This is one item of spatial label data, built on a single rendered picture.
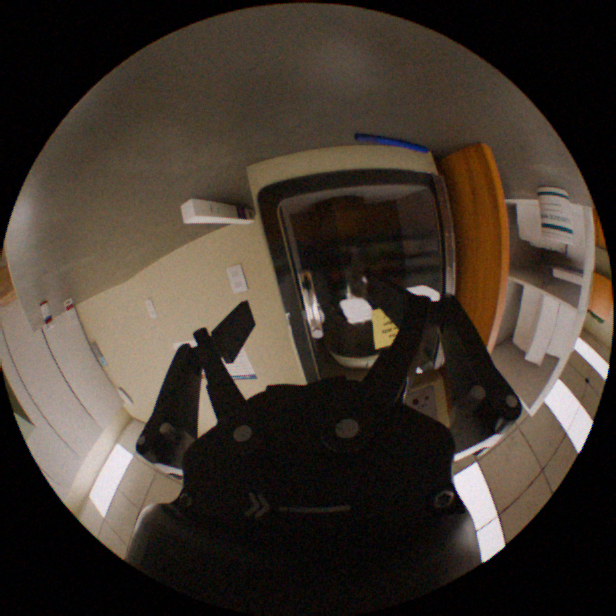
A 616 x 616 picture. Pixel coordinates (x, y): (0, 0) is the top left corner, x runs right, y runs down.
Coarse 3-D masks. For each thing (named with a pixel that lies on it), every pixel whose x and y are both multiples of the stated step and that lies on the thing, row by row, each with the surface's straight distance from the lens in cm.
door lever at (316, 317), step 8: (304, 272) 21; (304, 280) 21; (312, 280) 21; (304, 288) 21; (312, 288) 21; (304, 296) 21; (312, 296) 21; (312, 304) 22; (312, 312) 22; (320, 312) 27; (312, 320) 22; (320, 320) 23; (312, 328) 23; (320, 328) 23; (320, 336) 23
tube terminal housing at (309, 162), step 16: (272, 160) 30; (288, 160) 30; (304, 160) 30; (320, 160) 30; (336, 160) 30; (352, 160) 30; (368, 160) 31; (384, 160) 32; (400, 160) 34; (416, 160) 36; (432, 160) 38; (256, 176) 30; (272, 176) 29; (288, 176) 29; (256, 192) 29; (256, 208) 28; (272, 272) 28
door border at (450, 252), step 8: (440, 184) 36; (440, 192) 35; (440, 200) 35; (448, 200) 36; (440, 208) 34; (448, 216) 35; (448, 224) 35; (448, 232) 35; (448, 240) 35; (448, 248) 35; (448, 256) 35; (448, 264) 35; (448, 272) 35; (448, 280) 36; (448, 288) 36; (440, 344) 41; (440, 352) 43; (440, 360) 45
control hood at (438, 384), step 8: (424, 376) 46; (432, 376) 47; (440, 376) 47; (416, 384) 44; (424, 384) 45; (432, 384) 46; (440, 384) 47; (440, 392) 47; (440, 400) 48; (440, 408) 48; (440, 416) 48
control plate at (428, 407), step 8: (416, 392) 44; (424, 392) 45; (432, 392) 46; (408, 400) 43; (424, 400) 45; (432, 400) 46; (416, 408) 44; (424, 408) 45; (432, 408) 47; (432, 416) 47
